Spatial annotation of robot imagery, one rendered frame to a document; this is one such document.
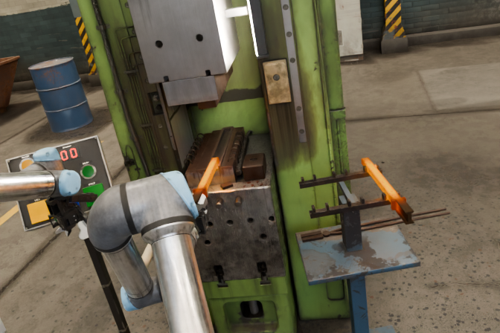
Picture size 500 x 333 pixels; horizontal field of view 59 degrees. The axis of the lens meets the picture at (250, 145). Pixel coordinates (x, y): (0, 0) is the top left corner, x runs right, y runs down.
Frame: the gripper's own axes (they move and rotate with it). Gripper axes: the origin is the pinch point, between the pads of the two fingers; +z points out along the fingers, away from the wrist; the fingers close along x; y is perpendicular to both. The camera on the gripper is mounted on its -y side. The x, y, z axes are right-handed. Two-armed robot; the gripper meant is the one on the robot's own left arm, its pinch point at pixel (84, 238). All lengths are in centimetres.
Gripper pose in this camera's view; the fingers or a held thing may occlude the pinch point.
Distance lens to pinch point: 168.5
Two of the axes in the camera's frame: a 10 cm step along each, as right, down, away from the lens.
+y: -4.5, 4.2, -7.8
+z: 1.7, 9.0, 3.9
